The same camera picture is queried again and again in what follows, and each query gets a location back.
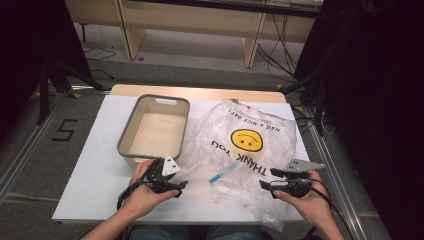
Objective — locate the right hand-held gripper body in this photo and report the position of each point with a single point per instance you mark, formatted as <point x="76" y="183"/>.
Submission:
<point x="296" y="186"/>

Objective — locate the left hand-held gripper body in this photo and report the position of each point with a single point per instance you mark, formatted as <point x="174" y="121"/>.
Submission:
<point x="158" y="175"/>

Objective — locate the blue and grey toothbrush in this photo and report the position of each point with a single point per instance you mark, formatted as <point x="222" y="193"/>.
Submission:
<point x="216" y="177"/>

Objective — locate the beige bin with grey rim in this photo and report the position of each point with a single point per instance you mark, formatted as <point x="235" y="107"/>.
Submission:
<point x="160" y="133"/>

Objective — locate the clear plastic bag smiley print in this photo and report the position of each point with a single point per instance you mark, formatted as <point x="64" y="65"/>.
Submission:
<point x="213" y="133"/>

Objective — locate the person's right hand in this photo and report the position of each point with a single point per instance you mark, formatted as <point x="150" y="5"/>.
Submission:
<point x="316" y="206"/>

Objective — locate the person's left hand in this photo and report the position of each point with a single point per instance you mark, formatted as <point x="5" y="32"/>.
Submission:
<point x="143" y="200"/>

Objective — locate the person's blue jeans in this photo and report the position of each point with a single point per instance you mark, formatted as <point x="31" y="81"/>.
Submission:
<point x="160" y="233"/>

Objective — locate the black metal stand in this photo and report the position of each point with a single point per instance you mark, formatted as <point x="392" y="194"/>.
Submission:
<point x="43" y="93"/>
<point x="318" y="96"/>

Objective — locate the black curtain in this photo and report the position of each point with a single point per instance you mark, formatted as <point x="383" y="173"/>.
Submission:
<point x="373" y="100"/>
<point x="30" y="40"/>

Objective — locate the light wooden desk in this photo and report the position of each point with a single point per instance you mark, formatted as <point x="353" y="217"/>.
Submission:
<point x="186" y="16"/>

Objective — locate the metal floor rail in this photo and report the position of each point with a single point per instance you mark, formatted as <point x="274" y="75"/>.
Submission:
<point x="20" y="166"/>
<point x="336" y="186"/>

